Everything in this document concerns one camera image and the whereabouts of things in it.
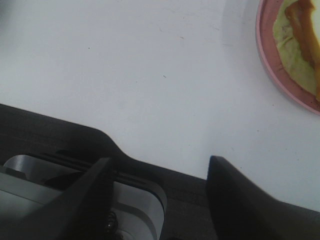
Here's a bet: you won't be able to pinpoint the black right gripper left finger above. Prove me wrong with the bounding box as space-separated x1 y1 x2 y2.
7 158 114 240

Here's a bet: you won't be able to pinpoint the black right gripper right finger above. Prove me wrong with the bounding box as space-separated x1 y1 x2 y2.
205 156 320 240

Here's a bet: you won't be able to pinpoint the white bread sandwich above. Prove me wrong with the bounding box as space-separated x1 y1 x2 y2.
272 0 320 100

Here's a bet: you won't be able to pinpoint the pink round plate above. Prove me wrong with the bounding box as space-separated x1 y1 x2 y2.
255 0 320 115

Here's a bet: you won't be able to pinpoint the grey black robot base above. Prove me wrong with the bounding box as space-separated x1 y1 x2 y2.
0 105 217 240

